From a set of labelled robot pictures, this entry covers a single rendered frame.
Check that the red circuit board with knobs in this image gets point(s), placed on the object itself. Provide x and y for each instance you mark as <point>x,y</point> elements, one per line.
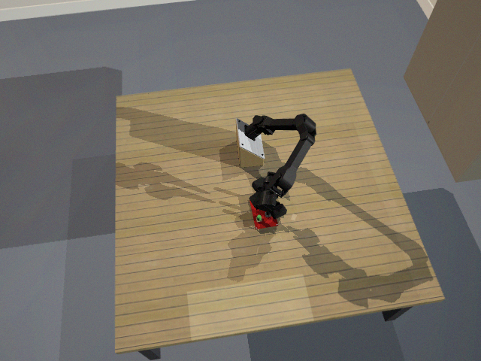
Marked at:
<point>262,219</point>

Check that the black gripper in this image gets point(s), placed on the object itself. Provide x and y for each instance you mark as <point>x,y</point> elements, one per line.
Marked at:
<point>279,210</point>

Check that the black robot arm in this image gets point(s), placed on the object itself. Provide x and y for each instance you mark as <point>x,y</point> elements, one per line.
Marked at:
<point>285,175</point>

